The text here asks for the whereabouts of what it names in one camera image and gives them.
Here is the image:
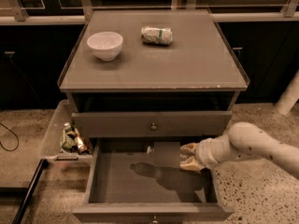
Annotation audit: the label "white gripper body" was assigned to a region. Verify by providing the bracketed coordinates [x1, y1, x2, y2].
[195, 138, 218, 168]

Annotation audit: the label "brass middle drawer knob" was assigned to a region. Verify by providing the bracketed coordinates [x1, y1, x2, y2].
[151, 216, 159, 224]

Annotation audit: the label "open grey middle drawer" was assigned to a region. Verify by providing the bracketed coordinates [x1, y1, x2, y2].
[73, 138, 234, 224]

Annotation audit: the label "brass top drawer knob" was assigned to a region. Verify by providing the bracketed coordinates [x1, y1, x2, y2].
[149, 122, 158, 132]

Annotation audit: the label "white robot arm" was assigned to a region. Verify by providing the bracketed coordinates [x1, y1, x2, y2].
[180, 121, 299, 179]

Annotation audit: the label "bottles inside storage bin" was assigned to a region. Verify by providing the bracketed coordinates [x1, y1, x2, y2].
[60, 122, 91, 155]

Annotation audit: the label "clear plastic water bottle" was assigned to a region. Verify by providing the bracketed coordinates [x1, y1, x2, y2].
[147, 146, 154, 154]

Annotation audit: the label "clear plastic storage bin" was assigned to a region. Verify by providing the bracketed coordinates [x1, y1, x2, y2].
[39, 100, 93, 168]

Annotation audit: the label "grey wooden drawer cabinet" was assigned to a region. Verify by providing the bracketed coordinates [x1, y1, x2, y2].
[57, 8, 251, 224]

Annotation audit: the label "crumpled white green packet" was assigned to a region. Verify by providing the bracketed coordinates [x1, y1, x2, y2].
[141, 26, 173, 46]

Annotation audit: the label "closed grey top drawer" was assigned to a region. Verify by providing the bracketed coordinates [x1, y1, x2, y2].
[72, 111, 232, 138]

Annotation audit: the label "brass drawer knob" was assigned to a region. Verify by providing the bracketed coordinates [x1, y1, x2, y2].
[151, 216, 159, 224]
[149, 122, 158, 132]

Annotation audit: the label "black floor rail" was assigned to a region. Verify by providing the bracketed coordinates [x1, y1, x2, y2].
[12, 159, 49, 224]

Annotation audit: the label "black cable on floor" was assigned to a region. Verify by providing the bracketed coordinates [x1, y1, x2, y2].
[0, 121, 21, 152]

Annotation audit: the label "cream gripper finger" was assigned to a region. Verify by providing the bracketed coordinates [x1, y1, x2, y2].
[180, 143, 197, 155]
[180, 157, 205, 172]

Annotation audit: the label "white ceramic bowl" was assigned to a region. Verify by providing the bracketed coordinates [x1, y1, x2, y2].
[87, 32, 123, 61]

